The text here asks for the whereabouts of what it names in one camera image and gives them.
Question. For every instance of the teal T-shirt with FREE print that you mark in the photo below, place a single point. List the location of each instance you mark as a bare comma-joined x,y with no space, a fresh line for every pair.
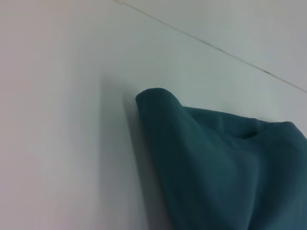
216,167

